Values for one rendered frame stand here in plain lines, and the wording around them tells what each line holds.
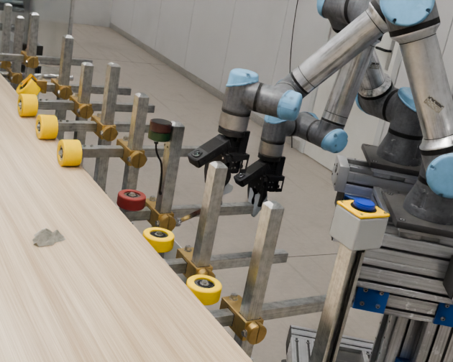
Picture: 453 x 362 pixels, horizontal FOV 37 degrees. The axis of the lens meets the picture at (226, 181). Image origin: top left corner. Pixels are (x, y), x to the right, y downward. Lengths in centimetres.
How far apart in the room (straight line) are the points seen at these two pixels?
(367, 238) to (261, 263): 34
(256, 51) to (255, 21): 29
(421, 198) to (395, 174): 48
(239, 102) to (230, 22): 555
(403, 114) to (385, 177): 22
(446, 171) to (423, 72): 23
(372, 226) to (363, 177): 107
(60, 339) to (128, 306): 18
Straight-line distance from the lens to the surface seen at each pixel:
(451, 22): 474
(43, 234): 163
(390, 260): 187
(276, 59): 638
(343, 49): 177
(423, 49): 163
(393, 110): 230
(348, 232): 123
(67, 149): 206
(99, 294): 144
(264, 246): 149
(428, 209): 183
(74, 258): 157
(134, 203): 191
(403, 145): 229
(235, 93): 170
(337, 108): 203
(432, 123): 166
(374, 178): 230
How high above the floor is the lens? 163
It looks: 20 degrees down
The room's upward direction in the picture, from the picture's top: 11 degrees clockwise
